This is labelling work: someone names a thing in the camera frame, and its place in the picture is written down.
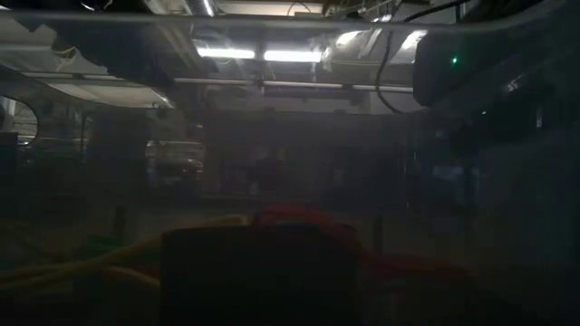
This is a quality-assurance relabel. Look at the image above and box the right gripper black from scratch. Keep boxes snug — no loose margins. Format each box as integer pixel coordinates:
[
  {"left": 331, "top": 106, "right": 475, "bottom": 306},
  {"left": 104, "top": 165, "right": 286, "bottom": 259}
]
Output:
[{"left": 411, "top": 17, "right": 580, "bottom": 110}]

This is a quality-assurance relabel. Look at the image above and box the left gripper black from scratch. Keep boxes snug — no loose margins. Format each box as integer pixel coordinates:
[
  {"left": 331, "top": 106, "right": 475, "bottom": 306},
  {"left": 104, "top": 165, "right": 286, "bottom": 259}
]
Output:
[{"left": 26, "top": 21, "right": 183, "bottom": 88}]

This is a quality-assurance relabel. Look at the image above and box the translucent grey plastic bin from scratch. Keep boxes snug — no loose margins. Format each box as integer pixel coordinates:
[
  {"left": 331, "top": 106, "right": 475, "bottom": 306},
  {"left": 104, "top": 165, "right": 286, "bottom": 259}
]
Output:
[{"left": 0, "top": 8, "right": 580, "bottom": 326}]

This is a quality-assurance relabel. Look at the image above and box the white ceiling light panel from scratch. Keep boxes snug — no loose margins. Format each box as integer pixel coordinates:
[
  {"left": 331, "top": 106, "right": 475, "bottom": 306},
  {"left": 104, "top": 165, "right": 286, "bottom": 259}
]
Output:
[
  {"left": 401, "top": 27, "right": 430, "bottom": 53},
  {"left": 334, "top": 26, "right": 386, "bottom": 55}
]

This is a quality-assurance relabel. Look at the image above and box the person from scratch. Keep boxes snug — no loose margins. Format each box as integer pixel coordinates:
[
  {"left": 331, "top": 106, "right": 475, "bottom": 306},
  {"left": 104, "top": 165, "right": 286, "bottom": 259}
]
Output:
[{"left": 251, "top": 144, "right": 289, "bottom": 196}]

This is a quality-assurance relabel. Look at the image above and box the grey horizontal rail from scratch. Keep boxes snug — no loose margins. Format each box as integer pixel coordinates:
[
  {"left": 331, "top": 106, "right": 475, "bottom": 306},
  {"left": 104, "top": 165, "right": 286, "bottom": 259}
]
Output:
[{"left": 171, "top": 76, "right": 416, "bottom": 95}]

